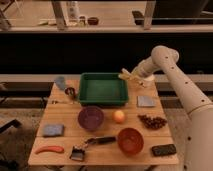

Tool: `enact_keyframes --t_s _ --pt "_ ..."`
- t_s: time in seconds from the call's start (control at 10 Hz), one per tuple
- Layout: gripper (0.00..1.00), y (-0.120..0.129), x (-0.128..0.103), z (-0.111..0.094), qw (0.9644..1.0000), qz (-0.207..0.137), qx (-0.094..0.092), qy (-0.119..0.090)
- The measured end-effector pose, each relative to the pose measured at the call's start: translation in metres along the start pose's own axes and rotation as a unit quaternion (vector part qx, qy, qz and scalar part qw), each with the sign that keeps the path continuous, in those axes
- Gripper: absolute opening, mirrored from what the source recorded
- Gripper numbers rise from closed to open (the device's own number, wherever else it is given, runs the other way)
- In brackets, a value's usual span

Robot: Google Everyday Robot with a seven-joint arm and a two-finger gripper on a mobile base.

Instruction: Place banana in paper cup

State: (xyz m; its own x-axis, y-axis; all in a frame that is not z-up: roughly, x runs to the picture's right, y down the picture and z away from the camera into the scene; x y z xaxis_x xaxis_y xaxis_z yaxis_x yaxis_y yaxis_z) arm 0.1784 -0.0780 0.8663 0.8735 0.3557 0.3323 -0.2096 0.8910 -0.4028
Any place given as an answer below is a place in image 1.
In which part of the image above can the black phone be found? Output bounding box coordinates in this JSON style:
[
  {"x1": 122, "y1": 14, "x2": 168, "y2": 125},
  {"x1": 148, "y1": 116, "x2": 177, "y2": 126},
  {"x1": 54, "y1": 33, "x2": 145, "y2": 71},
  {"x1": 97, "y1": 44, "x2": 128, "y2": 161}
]
[{"x1": 151, "y1": 144, "x2": 176, "y2": 156}]

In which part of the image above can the grey sponge right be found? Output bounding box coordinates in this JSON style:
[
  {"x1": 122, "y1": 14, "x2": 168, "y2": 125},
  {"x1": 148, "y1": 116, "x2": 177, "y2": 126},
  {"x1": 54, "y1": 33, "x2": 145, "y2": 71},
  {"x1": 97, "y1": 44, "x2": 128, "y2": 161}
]
[{"x1": 137, "y1": 96, "x2": 155, "y2": 107}]

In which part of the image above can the orange carrot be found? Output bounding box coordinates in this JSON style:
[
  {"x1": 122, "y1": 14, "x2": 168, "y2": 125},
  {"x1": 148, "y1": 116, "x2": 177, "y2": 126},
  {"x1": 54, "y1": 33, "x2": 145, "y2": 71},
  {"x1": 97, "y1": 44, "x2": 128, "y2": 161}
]
[{"x1": 35, "y1": 146, "x2": 64, "y2": 154}]

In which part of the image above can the black handled spatula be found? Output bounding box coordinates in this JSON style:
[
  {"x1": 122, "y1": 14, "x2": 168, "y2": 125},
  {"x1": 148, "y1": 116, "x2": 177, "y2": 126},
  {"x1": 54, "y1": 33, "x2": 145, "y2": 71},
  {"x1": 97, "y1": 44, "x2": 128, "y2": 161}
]
[{"x1": 70, "y1": 136, "x2": 116, "y2": 162}]

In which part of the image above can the green plastic tray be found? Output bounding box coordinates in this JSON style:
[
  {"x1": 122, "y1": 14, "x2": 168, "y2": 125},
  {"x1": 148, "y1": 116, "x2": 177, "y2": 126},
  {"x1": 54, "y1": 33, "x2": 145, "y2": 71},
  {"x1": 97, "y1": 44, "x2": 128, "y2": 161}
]
[{"x1": 78, "y1": 73, "x2": 129, "y2": 106}]

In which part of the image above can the purple bowl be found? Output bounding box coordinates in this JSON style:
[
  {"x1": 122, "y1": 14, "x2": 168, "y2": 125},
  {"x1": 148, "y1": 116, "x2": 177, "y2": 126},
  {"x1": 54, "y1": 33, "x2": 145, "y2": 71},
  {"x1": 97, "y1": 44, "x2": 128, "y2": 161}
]
[{"x1": 78, "y1": 106, "x2": 104, "y2": 131}]

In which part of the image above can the white bottle on shelf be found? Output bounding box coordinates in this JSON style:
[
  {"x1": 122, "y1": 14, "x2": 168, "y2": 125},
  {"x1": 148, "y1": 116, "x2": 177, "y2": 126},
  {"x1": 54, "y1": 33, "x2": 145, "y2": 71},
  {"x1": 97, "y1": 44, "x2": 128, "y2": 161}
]
[{"x1": 67, "y1": 1, "x2": 80, "y2": 22}]

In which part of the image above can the orange-red bowl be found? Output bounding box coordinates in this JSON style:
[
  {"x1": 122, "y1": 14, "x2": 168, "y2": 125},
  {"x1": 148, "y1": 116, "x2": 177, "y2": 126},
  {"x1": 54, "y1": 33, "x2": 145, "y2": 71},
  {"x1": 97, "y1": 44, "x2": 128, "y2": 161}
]
[{"x1": 117, "y1": 128, "x2": 144, "y2": 156}]

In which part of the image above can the yellow apple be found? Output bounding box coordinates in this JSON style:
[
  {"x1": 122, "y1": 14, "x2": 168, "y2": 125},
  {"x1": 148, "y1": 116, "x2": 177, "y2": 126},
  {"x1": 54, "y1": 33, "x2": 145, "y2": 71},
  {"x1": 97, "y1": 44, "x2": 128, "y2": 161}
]
[{"x1": 113, "y1": 110, "x2": 125, "y2": 123}]

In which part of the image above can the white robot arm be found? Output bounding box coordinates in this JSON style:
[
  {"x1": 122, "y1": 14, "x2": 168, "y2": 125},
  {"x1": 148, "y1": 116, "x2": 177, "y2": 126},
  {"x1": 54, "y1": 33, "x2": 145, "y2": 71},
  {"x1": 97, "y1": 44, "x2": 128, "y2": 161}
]
[{"x1": 119, "y1": 45, "x2": 213, "y2": 171}]

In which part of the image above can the bunch of dark grapes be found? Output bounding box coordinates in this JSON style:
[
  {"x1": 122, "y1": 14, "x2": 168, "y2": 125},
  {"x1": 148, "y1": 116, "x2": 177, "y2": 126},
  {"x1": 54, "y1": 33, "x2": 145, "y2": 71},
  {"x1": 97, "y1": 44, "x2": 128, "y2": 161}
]
[{"x1": 138, "y1": 115, "x2": 167, "y2": 130}]

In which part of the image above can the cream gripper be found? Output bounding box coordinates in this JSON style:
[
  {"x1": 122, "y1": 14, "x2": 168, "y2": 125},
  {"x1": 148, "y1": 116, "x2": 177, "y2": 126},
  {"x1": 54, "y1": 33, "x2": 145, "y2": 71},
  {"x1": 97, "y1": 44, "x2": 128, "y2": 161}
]
[{"x1": 118, "y1": 68, "x2": 143, "y2": 82}]

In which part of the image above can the small jar on shelf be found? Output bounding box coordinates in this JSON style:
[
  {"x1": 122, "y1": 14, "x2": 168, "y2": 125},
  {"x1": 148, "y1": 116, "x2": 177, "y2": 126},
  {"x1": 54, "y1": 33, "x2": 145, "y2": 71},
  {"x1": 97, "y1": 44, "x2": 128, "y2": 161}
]
[{"x1": 79, "y1": 16, "x2": 86, "y2": 26}]

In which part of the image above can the dark bowl on shelf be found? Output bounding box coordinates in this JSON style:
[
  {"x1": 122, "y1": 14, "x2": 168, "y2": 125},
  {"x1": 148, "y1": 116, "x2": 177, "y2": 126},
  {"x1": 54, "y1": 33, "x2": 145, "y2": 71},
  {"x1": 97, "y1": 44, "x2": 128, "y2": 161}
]
[{"x1": 87, "y1": 17, "x2": 99, "y2": 25}]

